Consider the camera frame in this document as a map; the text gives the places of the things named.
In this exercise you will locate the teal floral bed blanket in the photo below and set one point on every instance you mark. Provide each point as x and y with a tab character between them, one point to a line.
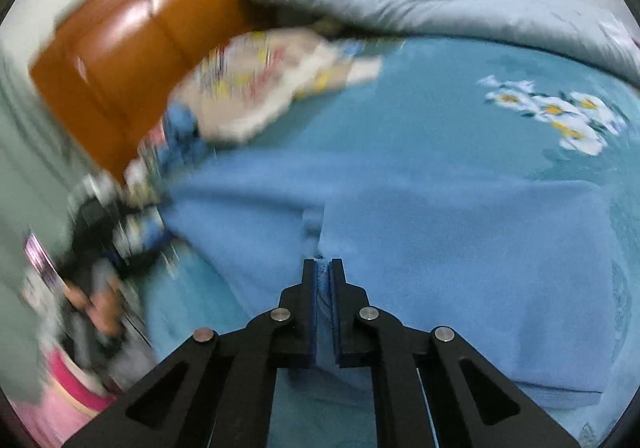
507	110

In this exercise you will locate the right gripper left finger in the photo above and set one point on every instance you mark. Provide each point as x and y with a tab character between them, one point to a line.
217	391

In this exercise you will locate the light blue floral quilt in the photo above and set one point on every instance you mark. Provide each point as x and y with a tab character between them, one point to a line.
571	28

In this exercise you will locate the beige cartoon knit sweater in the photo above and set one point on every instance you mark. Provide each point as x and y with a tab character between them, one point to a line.
237	91

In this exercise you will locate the light blue sweatpants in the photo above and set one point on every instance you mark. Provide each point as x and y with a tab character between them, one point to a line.
521	269

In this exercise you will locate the blue crumpled cloth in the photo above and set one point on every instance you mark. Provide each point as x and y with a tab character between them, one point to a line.
183	145

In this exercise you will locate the person's left hand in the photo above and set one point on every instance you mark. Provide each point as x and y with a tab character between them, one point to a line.
104	308

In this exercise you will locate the pink checked cloth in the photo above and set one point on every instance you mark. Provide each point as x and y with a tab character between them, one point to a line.
146	165

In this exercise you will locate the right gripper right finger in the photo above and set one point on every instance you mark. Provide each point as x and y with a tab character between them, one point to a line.
432	389

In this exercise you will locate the orange wooden headboard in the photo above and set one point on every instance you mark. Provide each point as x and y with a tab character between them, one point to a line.
108	71

